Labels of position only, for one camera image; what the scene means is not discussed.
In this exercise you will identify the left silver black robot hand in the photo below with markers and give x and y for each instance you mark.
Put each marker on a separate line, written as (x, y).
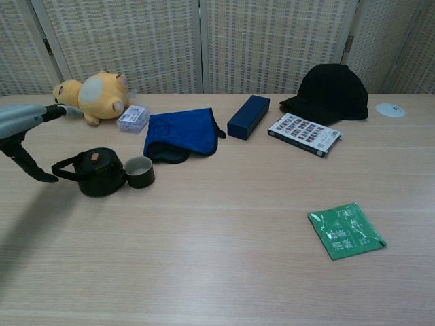
(20, 119)

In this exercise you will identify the black teapot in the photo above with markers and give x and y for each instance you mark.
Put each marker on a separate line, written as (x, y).
(100, 176)

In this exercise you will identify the dark green tea cup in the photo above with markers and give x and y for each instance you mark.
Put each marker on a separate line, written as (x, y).
(141, 178)

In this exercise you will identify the yellow plush toy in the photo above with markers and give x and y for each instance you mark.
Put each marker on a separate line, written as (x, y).
(98, 96)

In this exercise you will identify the small clear purple box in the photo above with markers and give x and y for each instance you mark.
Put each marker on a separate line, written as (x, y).
(133, 119)

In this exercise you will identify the woven folding screen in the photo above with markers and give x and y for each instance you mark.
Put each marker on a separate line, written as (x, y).
(136, 44)

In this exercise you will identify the black fabric eye mask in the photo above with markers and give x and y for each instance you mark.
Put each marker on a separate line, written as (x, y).
(168, 156)

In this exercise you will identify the blue cloth pouch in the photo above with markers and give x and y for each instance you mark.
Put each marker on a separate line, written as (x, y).
(183, 130)

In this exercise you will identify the dark blue rectangular box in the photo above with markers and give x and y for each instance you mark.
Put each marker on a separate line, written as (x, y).
(248, 119)

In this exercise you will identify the printed flat card box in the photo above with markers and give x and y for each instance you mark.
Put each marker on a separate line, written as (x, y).
(304, 134)

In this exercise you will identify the black baseball cap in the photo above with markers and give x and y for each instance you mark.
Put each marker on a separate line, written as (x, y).
(329, 91)

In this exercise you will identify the green tea packet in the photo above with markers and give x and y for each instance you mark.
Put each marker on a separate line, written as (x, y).
(346, 232)

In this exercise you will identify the white round disc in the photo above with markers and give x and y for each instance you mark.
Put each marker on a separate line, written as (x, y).
(390, 110)

